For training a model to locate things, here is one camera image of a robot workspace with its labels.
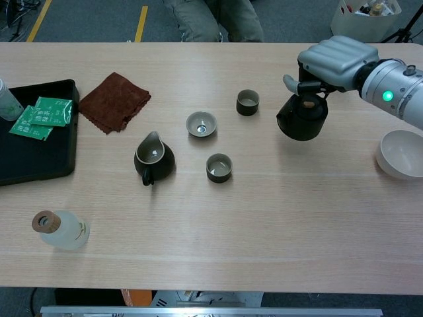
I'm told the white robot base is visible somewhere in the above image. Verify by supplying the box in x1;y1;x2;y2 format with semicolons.
150;290;264;308

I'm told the white storage bin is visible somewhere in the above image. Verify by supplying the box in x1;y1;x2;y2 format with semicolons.
330;0;403;42

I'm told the black plastic tray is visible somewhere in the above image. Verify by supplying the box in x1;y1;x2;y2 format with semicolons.
0;79;80;187

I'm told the grey tea bowl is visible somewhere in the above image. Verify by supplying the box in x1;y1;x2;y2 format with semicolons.
185;111;218;139

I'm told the dark ceramic teacup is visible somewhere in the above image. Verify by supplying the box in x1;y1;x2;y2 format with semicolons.
235;89;260;117
206;153;233;184

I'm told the person in grey trousers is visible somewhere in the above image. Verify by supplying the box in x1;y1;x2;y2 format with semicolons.
163;0;265;43

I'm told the aluminium rail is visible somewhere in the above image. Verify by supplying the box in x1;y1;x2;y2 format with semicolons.
39;306;383;317

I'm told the white frosted bottle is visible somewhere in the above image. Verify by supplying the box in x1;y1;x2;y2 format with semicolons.
0;78;25;122

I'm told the dark ceramic pitcher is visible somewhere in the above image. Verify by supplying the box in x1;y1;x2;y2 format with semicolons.
134;131;176;187

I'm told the black teapot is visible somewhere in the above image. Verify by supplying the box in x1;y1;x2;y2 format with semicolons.
276;93;329;142

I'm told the orange plastic part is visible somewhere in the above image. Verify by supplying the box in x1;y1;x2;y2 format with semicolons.
120;289;153;307

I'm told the brown cloth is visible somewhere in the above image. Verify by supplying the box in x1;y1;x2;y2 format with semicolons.
78;71;152;135

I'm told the frosted jar with wooden lid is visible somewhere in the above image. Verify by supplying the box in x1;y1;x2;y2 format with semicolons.
31;210;91;251

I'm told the beige bowl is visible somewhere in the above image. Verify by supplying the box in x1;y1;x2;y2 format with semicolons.
375;129;423;181

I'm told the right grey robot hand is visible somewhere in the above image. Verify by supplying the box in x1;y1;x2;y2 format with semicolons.
283;35;380;96

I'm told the bundle of dark cables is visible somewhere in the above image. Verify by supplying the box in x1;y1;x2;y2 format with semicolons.
0;0;42;42

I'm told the green tea packet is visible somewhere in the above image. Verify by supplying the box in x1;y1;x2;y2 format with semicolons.
30;96;73;128
9;105;54;141

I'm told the black tripod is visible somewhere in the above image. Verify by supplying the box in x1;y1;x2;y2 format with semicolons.
380;5;423;44

